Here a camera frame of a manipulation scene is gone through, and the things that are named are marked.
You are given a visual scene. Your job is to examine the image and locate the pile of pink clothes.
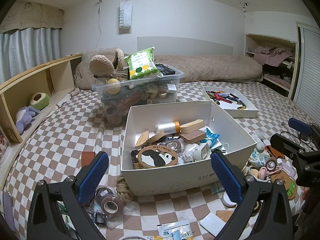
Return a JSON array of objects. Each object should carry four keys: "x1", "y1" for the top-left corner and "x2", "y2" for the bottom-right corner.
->
[{"x1": 254, "y1": 46, "x2": 295, "y2": 67}]

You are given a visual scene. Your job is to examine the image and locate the pale blue curtain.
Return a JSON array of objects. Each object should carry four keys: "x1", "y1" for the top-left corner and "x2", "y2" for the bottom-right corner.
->
[{"x1": 0, "y1": 27, "x2": 62, "y2": 83}]

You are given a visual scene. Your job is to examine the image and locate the blue white packet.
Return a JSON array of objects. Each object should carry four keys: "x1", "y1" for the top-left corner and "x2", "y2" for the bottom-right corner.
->
[{"x1": 201, "y1": 127, "x2": 220, "y2": 148}]

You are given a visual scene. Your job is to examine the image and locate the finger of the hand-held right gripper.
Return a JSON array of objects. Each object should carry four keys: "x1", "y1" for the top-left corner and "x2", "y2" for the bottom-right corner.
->
[
  {"x1": 288, "y1": 117, "x2": 312, "y2": 136},
  {"x1": 271, "y1": 134, "x2": 307, "y2": 159}
]

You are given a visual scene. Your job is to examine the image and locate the wooden headboard shelf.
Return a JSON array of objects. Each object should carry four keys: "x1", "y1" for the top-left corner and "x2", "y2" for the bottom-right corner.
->
[{"x1": 0, "y1": 54, "x2": 83, "y2": 144}]

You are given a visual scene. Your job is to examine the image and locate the white hanging paper bag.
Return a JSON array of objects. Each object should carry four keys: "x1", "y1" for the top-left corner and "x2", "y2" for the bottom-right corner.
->
[{"x1": 119, "y1": 0, "x2": 132, "y2": 34}]

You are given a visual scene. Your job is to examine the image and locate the pink plastic clip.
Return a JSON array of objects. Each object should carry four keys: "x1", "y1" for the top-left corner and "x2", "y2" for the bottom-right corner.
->
[{"x1": 259, "y1": 165, "x2": 283, "y2": 180}]

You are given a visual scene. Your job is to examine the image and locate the brown leather piece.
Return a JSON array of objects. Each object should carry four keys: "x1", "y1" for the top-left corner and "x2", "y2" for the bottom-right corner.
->
[
  {"x1": 81, "y1": 151, "x2": 97, "y2": 168},
  {"x1": 266, "y1": 145, "x2": 285, "y2": 159}
]

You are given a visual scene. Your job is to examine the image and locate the brown wooden block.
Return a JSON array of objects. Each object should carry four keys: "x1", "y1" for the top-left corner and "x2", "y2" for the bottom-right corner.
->
[{"x1": 180, "y1": 130, "x2": 207, "y2": 143}]

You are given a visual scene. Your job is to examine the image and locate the white shallow cardboard tray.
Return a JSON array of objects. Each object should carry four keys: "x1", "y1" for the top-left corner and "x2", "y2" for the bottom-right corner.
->
[{"x1": 202, "y1": 86, "x2": 258, "y2": 118}]

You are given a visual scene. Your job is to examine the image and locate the light wooden wedge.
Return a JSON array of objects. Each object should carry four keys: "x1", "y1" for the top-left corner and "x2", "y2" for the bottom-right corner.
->
[{"x1": 135, "y1": 129, "x2": 150, "y2": 148}]

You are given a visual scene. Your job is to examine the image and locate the brown checkered bed sheet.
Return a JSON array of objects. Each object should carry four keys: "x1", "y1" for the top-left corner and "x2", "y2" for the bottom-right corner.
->
[{"x1": 0, "y1": 81, "x2": 320, "y2": 240}]

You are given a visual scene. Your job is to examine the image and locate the beige quilt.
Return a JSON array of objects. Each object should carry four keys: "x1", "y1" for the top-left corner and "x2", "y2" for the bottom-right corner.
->
[{"x1": 75, "y1": 47, "x2": 264, "y2": 89}]

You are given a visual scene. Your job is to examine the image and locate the light oval wooden block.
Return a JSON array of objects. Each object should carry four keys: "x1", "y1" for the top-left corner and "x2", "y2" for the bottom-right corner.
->
[{"x1": 179, "y1": 119, "x2": 204, "y2": 133}]

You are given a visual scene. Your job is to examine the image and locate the black flat box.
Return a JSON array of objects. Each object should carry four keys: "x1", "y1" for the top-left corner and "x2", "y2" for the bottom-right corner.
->
[{"x1": 155, "y1": 64, "x2": 177, "y2": 77}]

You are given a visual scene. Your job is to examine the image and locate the white round case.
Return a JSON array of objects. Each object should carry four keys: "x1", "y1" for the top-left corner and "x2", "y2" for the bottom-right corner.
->
[{"x1": 222, "y1": 192, "x2": 238, "y2": 208}]

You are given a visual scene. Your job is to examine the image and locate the white tissue wad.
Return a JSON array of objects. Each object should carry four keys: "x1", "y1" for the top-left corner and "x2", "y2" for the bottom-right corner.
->
[{"x1": 252, "y1": 130, "x2": 267, "y2": 150}]

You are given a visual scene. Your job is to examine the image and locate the round wooden panda coaster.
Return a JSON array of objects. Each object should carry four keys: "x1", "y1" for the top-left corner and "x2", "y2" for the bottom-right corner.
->
[{"x1": 137, "y1": 145, "x2": 178, "y2": 167}]

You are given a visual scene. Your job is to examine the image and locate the wooden tag green frog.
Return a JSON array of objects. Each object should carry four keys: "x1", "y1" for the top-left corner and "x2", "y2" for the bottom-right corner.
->
[{"x1": 271, "y1": 172, "x2": 297, "y2": 200}]

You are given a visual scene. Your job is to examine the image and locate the purple plush toy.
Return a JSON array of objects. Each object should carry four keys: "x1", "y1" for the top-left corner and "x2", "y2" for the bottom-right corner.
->
[{"x1": 16, "y1": 106, "x2": 40, "y2": 134}]

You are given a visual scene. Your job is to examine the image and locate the clear plastic storage bin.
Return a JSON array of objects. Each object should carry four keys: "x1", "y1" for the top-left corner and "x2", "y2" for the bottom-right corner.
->
[{"x1": 91, "y1": 66, "x2": 185, "y2": 128}]

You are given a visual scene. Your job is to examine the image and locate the beige printed curtain valance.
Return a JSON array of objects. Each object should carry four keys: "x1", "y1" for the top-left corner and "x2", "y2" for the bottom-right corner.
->
[{"x1": 0, "y1": 1, "x2": 65, "y2": 33}]

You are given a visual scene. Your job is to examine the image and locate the white cardboard shoe box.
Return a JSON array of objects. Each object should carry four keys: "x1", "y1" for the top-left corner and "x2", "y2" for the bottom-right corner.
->
[{"x1": 121, "y1": 100, "x2": 258, "y2": 197}]

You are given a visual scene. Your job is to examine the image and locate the rounded bamboo board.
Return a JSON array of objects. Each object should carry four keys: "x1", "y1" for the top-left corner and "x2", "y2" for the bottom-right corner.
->
[{"x1": 215, "y1": 210, "x2": 235, "y2": 223}]

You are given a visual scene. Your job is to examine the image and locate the pale wooden ball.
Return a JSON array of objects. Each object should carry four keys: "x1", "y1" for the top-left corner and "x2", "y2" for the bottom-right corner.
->
[{"x1": 106, "y1": 78, "x2": 120, "y2": 95}]

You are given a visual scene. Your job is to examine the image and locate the white louvre door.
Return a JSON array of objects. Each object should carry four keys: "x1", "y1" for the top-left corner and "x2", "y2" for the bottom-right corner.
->
[{"x1": 292, "y1": 21, "x2": 320, "y2": 123}]

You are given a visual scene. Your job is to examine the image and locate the built-in wardrobe shelf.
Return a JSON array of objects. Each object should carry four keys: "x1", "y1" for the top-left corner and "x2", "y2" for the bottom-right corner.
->
[{"x1": 244, "y1": 34, "x2": 297, "y2": 98}]

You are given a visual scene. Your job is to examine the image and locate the coiled beige rope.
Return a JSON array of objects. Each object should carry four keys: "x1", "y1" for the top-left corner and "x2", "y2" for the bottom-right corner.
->
[{"x1": 116, "y1": 175, "x2": 134, "y2": 202}]

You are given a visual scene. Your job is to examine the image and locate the green dotted wet wipes pack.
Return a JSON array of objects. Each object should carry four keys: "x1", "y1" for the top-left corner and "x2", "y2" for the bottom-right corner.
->
[{"x1": 124, "y1": 46, "x2": 164, "y2": 80}]

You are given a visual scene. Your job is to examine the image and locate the brown fuzzy slipper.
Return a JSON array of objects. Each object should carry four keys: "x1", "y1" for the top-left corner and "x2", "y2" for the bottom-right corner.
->
[
  {"x1": 89, "y1": 54, "x2": 115, "y2": 77},
  {"x1": 110, "y1": 48, "x2": 125, "y2": 72}
]

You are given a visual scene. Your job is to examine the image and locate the brown washi tape roll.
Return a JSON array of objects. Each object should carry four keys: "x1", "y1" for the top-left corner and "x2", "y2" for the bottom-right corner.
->
[{"x1": 265, "y1": 157, "x2": 278, "y2": 172}]

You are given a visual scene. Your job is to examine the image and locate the white blue medicine sachet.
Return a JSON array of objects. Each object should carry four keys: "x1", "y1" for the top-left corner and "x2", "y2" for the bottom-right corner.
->
[{"x1": 157, "y1": 221, "x2": 193, "y2": 240}]

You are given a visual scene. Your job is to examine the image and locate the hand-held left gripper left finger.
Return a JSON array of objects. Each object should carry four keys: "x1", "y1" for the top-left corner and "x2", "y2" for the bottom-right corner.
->
[{"x1": 29, "y1": 151, "x2": 110, "y2": 240}]

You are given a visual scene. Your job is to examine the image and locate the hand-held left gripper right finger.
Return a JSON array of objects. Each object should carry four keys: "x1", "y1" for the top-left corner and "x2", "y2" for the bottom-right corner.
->
[{"x1": 211, "y1": 151, "x2": 294, "y2": 240}]

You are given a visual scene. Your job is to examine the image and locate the white square plate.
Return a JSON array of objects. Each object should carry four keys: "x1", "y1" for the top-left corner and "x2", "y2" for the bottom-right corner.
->
[{"x1": 200, "y1": 212, "x2": 225, "y2": 237}]

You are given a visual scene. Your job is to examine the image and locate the avocado plush toy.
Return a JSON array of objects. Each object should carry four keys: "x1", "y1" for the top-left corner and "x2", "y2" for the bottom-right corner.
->
[{"x1": 29, "y1": 92, "x2": 50, "y2": 110}]

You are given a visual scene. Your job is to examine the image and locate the clear film roll orange core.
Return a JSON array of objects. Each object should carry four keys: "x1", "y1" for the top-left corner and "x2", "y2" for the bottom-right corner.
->
[{"x1": 156, "y1": 121, "x2": 180, "y2": 134}]

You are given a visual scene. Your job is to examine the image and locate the white plastic holder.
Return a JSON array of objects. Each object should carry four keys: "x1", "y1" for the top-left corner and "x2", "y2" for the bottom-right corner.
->
[{"x1": 194, "y1": 144, "x2": 212, "y2": 160}]

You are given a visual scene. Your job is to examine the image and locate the blue patterned tissue pack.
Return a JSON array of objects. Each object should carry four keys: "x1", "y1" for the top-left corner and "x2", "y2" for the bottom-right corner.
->
[{"x1": 247, "y1": 147, "x2": 271, "y2": 168}]

